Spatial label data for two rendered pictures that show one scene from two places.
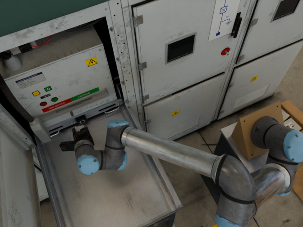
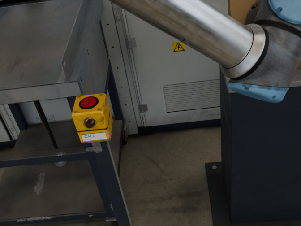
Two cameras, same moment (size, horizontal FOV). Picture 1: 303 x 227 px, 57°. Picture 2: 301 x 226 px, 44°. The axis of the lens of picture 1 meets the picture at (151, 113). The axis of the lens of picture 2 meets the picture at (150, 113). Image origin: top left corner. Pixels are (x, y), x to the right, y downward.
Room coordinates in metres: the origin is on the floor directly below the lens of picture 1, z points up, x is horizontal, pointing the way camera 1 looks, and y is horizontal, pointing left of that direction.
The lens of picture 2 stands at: (-0.45, -0.75, 1.44)
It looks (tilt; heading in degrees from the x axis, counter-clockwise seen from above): 39 degrees down; 28
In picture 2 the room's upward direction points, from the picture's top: 10 degrees counter-clockwise
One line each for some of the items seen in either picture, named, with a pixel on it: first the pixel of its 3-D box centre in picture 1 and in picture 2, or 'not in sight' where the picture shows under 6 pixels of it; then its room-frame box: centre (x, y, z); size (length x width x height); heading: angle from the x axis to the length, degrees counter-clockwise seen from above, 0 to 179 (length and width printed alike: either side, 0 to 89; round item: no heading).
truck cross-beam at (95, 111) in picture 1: (79, 115); not in sight; (0.87, 0.43, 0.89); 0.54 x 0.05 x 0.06; 112
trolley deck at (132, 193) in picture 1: (104, 176); (13, 45); (0.50, 0.29, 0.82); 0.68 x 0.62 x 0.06; 22
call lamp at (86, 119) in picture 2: not in sight; (89, 124); (0.11, -0.28, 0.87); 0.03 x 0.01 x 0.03; 112
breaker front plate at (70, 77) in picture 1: (68, 93); not in sight; (0.85, 0.43, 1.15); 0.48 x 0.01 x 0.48; 112
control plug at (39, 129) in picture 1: (39, 129); not in sight; (0.71, 0.60, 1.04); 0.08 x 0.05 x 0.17; 22
